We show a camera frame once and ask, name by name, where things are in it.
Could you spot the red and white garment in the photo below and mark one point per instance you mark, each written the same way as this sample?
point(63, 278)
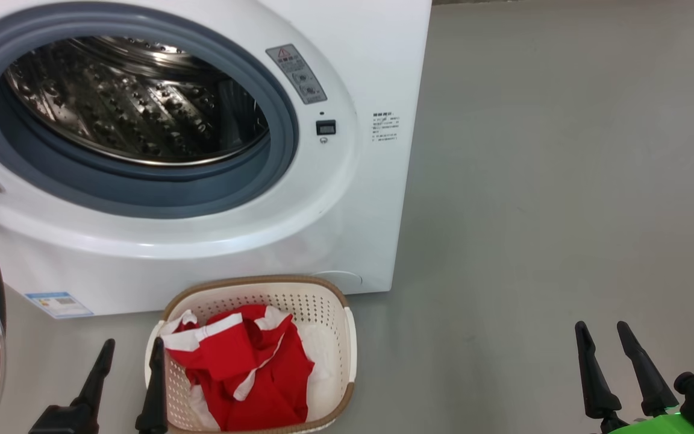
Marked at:
point(244, 361)

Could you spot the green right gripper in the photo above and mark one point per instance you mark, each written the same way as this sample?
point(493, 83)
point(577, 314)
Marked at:
point(660, 427)

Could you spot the blue energy label sticker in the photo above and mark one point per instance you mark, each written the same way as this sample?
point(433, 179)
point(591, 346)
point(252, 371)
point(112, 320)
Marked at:
point(58, 304)

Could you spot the round drain filter cover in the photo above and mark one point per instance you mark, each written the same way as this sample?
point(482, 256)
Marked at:
point(344, 280)

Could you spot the grey warning sticker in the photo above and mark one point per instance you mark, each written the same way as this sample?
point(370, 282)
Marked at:
point(296, 72)

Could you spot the white front-load washing machine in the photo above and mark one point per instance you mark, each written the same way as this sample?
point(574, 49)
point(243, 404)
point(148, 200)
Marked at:
point(353, 241)

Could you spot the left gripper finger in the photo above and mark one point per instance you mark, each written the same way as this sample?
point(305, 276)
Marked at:
point(154, 398)
point(97, 380)

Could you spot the cream perforated laundry basket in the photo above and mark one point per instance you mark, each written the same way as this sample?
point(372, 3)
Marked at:
point(335, 337)

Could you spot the stainless steel washing machine drum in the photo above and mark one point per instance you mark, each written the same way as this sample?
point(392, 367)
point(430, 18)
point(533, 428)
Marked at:
point(130, 102)

